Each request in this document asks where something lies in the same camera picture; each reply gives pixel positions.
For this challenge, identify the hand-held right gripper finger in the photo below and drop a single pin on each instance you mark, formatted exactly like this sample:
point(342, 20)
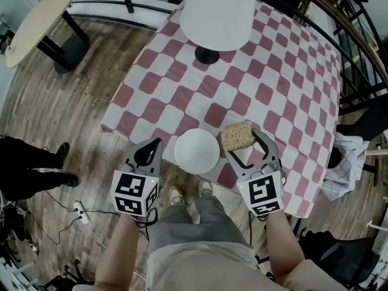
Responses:
point(271, 150)
point(242, 171)

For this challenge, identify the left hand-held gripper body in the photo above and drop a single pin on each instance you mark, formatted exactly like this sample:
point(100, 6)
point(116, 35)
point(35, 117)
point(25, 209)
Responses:
point(133, 191)

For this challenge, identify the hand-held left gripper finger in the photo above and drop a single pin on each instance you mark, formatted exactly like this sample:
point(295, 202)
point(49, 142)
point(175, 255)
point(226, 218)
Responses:
point(158, 159)
point(133, 153)

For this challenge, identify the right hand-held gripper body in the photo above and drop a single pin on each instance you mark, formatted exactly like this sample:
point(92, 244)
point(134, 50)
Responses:
point(263, 192)

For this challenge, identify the beige porous sponge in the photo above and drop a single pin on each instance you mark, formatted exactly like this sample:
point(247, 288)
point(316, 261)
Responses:
point(237, 135)

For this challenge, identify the white round plate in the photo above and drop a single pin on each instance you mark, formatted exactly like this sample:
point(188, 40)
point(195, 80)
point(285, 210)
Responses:
point(196, 151)

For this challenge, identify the person's right forearm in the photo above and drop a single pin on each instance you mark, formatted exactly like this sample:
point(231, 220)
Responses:
point(285, 247)

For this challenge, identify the person's left forearm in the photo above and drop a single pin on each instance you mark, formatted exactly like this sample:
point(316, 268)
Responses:
point(118, 253)

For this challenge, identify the person's left beige shoe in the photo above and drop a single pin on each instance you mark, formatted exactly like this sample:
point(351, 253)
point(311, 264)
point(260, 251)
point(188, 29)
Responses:
point(176, 194)

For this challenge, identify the person's beige shoe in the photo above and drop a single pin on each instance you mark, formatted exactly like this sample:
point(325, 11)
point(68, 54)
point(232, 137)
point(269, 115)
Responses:
point(176, 194)
point(206, 188)

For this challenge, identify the person's right beige shoe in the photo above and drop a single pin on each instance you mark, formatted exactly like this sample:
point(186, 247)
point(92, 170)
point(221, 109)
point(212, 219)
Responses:
point(206, 188)

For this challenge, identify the white power strip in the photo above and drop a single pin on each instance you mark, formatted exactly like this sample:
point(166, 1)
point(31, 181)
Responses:
point(81, 212)

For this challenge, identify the red white checkered tablecloth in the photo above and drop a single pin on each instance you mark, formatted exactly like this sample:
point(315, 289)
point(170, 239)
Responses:
point(242, 95)

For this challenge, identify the person's grey trousers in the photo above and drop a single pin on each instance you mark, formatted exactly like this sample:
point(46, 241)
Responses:
point(197, 223)

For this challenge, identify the white checked shirt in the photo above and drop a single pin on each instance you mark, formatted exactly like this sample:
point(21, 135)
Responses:
point(345, 168)

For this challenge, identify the black mesh office chair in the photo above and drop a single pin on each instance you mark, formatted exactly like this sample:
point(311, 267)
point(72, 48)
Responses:
point(363, 120)

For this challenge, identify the person's beige shirt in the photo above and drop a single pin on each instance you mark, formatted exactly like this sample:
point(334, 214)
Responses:
point(200, 268)

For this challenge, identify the white shade table lamp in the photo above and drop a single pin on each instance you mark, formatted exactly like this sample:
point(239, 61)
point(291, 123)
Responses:
point(218, 20)

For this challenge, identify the round wooden table black base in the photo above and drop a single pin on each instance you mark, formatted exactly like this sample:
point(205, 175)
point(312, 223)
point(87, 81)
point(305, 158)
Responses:
point(39, 20)

